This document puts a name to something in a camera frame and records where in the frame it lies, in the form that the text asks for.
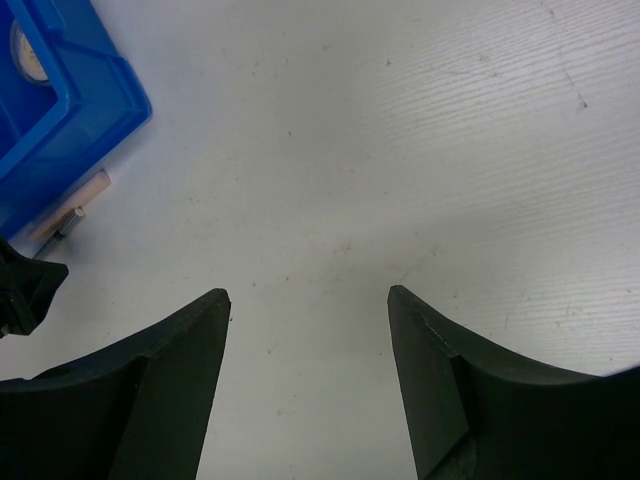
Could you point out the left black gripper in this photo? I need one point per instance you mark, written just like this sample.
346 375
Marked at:
28 287

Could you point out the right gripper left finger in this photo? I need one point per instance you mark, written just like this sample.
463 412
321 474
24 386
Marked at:
136 409

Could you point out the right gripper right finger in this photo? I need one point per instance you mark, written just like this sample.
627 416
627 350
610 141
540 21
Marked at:
476 410

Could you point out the beige cosmetic stick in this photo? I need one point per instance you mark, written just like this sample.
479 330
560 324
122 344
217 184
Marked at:
78 199

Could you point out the round compact case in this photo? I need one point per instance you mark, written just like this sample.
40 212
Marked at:
24 57

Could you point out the houndstooth pattern pencil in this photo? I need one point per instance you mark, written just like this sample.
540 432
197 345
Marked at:
61 231

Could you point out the blue plastic organizer tray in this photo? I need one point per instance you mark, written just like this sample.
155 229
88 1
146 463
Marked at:
51 136

